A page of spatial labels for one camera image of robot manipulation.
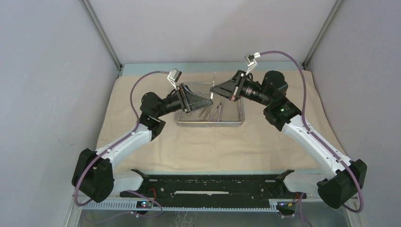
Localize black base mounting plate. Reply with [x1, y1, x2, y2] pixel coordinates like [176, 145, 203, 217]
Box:
[135, 174, 302, 200]

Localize metal surgical instrument tray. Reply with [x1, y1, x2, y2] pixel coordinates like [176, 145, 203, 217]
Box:
[174, 82, 245, 128]

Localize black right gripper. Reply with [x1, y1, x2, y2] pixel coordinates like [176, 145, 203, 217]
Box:
[211, 70, 272, 106]

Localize beige cloth wrap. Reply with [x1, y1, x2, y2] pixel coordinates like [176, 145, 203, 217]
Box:
[94, 70, 349, 175]

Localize aluminium frame rail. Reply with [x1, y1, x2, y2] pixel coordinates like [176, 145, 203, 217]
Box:
[84, 189, 315, 215]

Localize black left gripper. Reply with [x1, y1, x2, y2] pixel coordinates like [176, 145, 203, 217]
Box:
[156, 84, 212, 118]

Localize metal surgical forceps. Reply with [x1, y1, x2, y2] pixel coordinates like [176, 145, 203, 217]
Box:
[201, 104, 223, 122]

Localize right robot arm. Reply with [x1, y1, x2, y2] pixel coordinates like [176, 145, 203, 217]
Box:
[210, 52, 367, 213]

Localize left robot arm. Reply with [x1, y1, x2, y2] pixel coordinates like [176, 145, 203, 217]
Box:
[71, 69, 213, 207]

